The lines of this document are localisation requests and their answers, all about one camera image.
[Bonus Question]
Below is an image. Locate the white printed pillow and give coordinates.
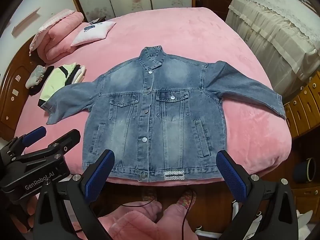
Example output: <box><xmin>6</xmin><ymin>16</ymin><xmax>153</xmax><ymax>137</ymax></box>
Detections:
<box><xmin>70</xmin><ymin>21</ymin><xmax>117</xmax><ymax>47</ymax></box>

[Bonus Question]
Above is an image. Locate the white metal frame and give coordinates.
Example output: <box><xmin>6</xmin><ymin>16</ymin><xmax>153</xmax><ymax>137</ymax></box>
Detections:
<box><xmin>195</xmin><ymin>200</ymin><xmax>263</xmax><ymax>240</ymax></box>

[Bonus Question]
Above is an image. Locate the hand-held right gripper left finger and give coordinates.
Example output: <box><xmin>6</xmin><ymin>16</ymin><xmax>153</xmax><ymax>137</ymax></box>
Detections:
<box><xmin>33</xmin><ymin>149</ymin><xmax>115</xmax><ymax>240</ymax></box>

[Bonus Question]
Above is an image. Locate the person's left leg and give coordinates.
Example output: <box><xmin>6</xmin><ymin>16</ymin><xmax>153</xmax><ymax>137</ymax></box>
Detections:
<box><xmin>96</xmin><ymin>200</ymin><xmax>163</xmax><ymax>240</ymax></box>

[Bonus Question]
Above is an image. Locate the patterned slipper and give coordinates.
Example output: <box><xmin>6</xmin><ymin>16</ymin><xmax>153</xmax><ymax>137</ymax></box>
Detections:
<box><xmin>175</xmin><ymin>189</ymin><xmax>198</xmax><ymax>209</ymax></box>
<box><xmin>141</xmin><ymin>187</ymin><xmax>158</xmax><ymax>203</ymax></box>

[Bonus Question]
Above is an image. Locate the wooden bed headboard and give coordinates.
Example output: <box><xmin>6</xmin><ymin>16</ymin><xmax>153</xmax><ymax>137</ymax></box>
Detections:
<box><xmin>0</xmin><ymin>36</ymin><xmax>40</xmax><ymax>140</ymax></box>

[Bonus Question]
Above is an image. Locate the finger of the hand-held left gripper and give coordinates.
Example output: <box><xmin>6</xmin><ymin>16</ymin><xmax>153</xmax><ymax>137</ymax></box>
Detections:
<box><xmin>0</xmin><ymin>127</ymin><xmax>47</xmax><ymax>161</ymax></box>
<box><xmin>12</xmin><ymin>129</ymin><xmax>81</xmax><ymax>165</ymax></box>

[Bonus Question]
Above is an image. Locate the dark blue pot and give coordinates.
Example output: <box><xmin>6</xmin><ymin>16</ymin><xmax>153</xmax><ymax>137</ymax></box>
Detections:
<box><xmin>294</xmin><ymin>157</ymin><xmax>316</xmax><ymax>183</ymax></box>

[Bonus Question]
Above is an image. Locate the grey patterned cloth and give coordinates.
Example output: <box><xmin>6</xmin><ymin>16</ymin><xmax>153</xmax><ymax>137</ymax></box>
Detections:
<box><xmin>25</xmin><ymin>65</ymin><xmax>54</xmax><ymax>96</ymax></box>

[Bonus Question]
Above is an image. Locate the wooden drawer cabinet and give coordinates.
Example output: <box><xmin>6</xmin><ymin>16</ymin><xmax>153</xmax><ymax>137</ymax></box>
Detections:
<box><xmin>282</xmin><ymin>70</ymin><xmax>320</xmax><ymax>139</ymax></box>

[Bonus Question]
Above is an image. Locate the cream lace furniture cover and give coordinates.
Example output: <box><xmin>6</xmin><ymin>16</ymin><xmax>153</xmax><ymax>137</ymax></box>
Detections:
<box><xmin>225</xmin><ymin>0</ymin><xmax>320</xmax><ymax>93</ymax></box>

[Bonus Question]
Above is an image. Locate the black cable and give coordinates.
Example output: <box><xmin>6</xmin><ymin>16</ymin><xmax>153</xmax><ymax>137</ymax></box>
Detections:
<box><xmin>120</xmin><ymin>189</ymin><xmax>198</xmax><ymax>240</ymax></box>

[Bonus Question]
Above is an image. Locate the wooden wall strip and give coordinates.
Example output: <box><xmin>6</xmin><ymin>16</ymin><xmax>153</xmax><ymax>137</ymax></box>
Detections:
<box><xmin>11</xmin><ymin>7</ymin><xmax>40</xmax><ymax>37</ymax></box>

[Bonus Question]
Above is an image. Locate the folded pink quilt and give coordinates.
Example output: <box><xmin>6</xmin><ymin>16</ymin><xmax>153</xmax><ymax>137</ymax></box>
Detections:
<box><xmin>29</xmin><ymin>9</ymin><xmax>85</xmax><ymax>64</ymax></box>

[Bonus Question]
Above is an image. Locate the pink plush bed blanket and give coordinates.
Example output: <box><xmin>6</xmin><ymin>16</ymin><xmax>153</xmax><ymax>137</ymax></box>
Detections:
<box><xmin>14</xmin><ymin>6</ymin><xmax>293</xmax><ymax>187</ymax></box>

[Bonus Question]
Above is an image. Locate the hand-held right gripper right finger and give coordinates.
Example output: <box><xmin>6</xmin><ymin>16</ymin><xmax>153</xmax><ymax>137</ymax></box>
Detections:
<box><xmin>216</xmin><ymin>150</ymin><xmax>299</xmax><ymax>240</ymax></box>

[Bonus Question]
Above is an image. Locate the blue denim jacket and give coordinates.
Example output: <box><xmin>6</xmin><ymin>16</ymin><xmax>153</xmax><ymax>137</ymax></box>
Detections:
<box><xmin>40</xmin><ymin>45</ymin><xmax>287</xmax><ymax>182</ymax></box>

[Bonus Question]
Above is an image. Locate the stack of folded clothes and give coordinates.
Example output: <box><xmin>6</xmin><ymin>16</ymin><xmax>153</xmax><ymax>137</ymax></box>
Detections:
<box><xmin>37</xmin><ymin>64</ymin><xmax>87</xmax><ymax>108</ymax></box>

